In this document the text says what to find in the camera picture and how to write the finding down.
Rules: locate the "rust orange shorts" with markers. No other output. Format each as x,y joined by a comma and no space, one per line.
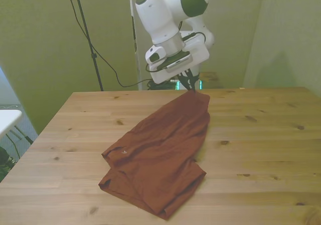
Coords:
160,154

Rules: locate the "black tripod stand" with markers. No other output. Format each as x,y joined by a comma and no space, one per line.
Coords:
94,56

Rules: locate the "white side table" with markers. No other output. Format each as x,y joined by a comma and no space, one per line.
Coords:
8,121

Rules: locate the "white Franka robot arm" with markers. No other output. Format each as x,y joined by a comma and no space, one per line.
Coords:
155,14

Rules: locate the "white vertical post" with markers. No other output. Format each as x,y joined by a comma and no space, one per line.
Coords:
138,69

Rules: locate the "dark floor clutter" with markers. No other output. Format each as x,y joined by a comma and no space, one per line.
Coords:
3,160

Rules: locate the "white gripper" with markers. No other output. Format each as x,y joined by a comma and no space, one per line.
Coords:
160,76

